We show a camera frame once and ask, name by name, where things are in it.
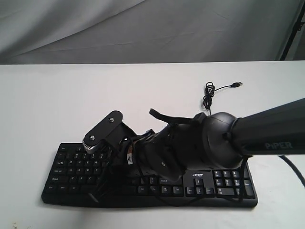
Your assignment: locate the grey backdrop cloth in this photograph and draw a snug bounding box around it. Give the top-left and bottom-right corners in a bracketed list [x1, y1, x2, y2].
[0, 0, 303, 64]

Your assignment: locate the black tripod stand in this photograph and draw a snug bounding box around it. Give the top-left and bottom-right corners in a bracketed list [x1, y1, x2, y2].
[279, 1, 305, 61]

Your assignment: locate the black Acer keyboard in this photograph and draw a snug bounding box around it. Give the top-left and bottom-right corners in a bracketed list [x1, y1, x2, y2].
[41, 143, 258, 208]

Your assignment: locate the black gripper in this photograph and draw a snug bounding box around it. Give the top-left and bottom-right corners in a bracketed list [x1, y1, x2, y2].
[88, 128, 191, 203]

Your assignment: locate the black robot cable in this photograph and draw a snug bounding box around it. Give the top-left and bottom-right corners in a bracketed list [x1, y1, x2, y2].
[140, 133, 305, 208]

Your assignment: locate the black USB cable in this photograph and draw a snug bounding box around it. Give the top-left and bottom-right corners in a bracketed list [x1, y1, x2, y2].
[202, 81, 244, 115]

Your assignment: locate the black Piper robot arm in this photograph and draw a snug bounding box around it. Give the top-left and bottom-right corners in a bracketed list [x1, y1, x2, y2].
[82, 99, 305, 201]

